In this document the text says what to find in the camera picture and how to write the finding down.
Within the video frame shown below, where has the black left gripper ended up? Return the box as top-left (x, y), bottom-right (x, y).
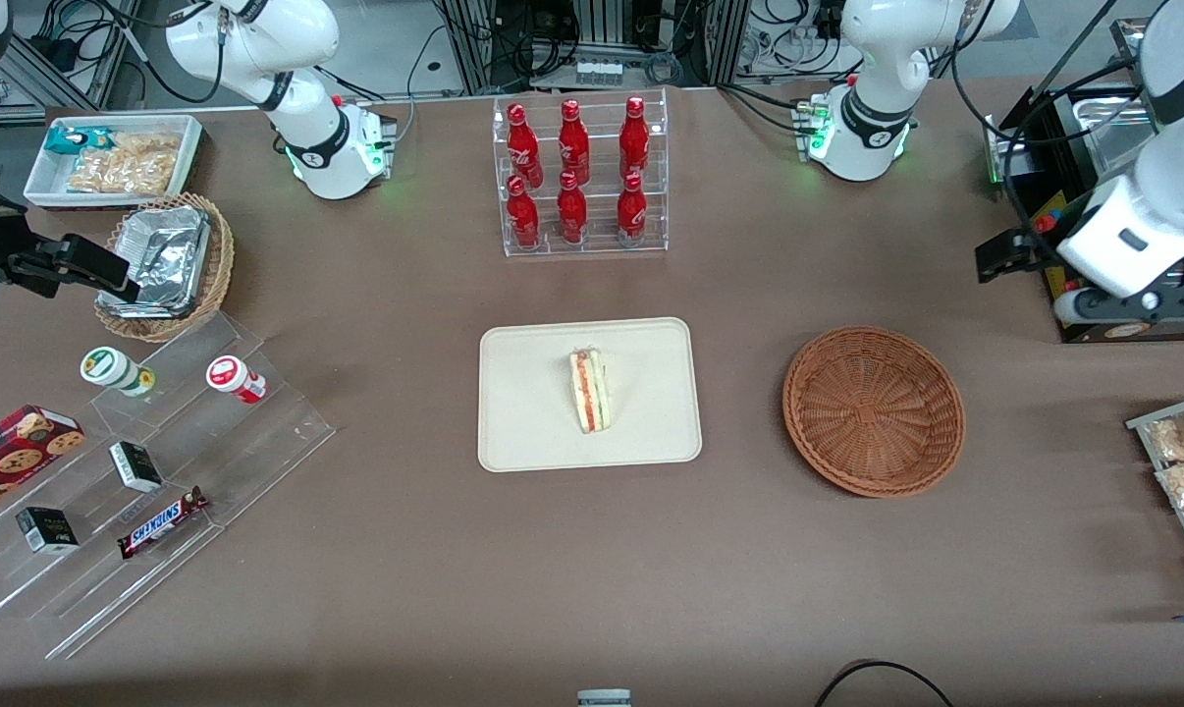
top-left (977, 230), bottom-right (1072, 285)

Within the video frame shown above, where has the black hot food warmer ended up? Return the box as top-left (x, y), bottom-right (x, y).
top-left (985, 20), bottom-right (1184, 345)

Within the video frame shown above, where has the red cookie box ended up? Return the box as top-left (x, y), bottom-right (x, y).
top-left (0, 404), bottom-right (88, 521)

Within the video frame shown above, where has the stainless steel pan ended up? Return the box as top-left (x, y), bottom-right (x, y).
top-left (1071, 90), bottom-right (1157, 178)

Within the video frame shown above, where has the snickers chocolate bar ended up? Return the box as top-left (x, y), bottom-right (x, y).
top-left (117, 486), bottom-right (210, 561)

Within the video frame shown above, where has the clear cracker snack bag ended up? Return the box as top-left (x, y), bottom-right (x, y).
top-left (111, 132), bottom-right (183, 164)
top-left (67, 150), bottom-right (177, 195)

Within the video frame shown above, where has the clear acrylic stepped shelf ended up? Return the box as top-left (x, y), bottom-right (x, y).
top-left (0, 312), bottom-right (338, 661)

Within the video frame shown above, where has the black looped cable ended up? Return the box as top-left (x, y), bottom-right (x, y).
top-left (813, 660), bottom-right (956, 707)

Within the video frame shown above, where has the clear acrylic bottle rack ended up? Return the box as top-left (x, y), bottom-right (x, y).
top-left (492, 88), bottom-right (670, 258)

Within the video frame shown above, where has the red lid white cup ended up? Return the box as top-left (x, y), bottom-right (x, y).
top-left (206, 355), bottom-right (268, 406)

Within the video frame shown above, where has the brown round wicker basket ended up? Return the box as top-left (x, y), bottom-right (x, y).
top-left (781, 325), bottom-right (967, 499)

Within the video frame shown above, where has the red cola bottle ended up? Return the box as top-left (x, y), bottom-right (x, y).
top-left (617, 173), bottom-right (648, 246)
top-left (506, 176), bottom-right (541, 250)
top-left (557, 171), bottom-right (589, 245)
top-left (619, 95), bottom-right (651, 181)
top-left (507, 103), bottom-right (544, 190)
top-left (558, 99), bottom-right (591, 186)

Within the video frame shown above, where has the silver foil container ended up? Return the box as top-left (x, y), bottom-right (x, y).
top-left (98, 204), bottom-right (212, 320)

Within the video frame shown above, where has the aluminium frame rack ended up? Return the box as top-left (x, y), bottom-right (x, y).
top-left (440, 0), bottom-right (750, 89)

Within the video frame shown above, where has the teal snack packet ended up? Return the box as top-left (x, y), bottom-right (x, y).
top-left (44, 126), bottom-right (114, 157)

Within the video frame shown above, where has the white rectangular snack bin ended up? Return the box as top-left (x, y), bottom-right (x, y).
top-left (23, 114), bottom-right (206, 211)

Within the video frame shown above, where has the triangular sandwich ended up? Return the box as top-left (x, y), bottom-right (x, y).
top-left (566, 346), bottom-right (611, 435)

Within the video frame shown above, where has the beige plastic tray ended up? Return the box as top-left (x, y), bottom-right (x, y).
top-left (477, 316), bottom-right (703, 474)

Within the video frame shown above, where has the green lid white cup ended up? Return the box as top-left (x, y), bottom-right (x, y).
top-left (80, 346), bottom-right (157, 399)

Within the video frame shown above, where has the light tan wicker basket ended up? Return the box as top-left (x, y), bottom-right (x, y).
top-left (94, 192), bottom-right (236, 344)

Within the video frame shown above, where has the small black carton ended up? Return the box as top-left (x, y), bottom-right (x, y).
top-left (109, 441), bottom-right (164, 493)
top-left (15, 507), bottom-right (81, 555)

